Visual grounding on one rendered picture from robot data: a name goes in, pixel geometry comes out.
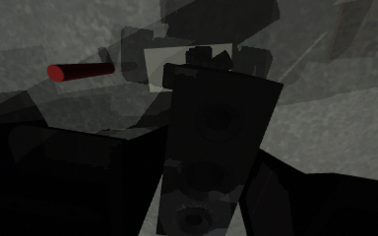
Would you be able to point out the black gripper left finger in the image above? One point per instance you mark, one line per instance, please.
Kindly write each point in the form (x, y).
(131, 169)

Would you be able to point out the dark red peg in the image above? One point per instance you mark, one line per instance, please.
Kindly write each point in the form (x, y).
(69, 72)

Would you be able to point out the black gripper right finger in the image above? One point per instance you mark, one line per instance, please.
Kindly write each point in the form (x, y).
(279, 200)

